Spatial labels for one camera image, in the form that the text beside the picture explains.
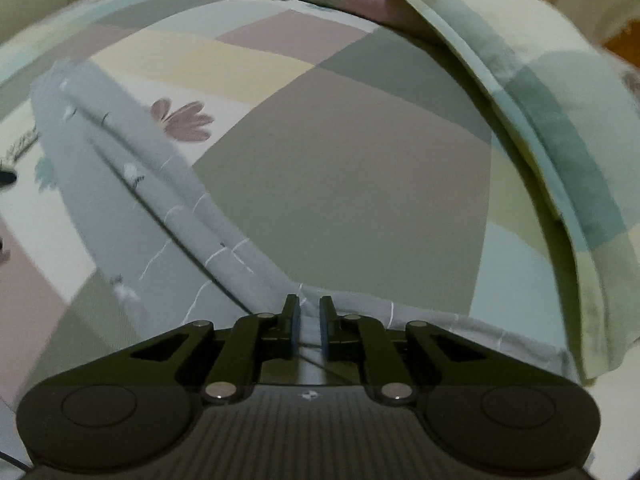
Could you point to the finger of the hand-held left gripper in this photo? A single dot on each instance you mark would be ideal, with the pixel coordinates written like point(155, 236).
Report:
point(7, 177)

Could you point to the grey striped sweatshirt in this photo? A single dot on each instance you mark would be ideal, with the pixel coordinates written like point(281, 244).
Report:
point(150, 210)

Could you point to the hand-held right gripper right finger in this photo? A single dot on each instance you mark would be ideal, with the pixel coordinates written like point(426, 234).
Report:
point(325, 327)

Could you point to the checked green cream pillow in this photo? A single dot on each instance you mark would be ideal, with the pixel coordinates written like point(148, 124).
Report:
point(550, 135)

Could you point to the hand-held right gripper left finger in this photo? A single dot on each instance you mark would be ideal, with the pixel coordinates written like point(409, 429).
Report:
point(295, 327)

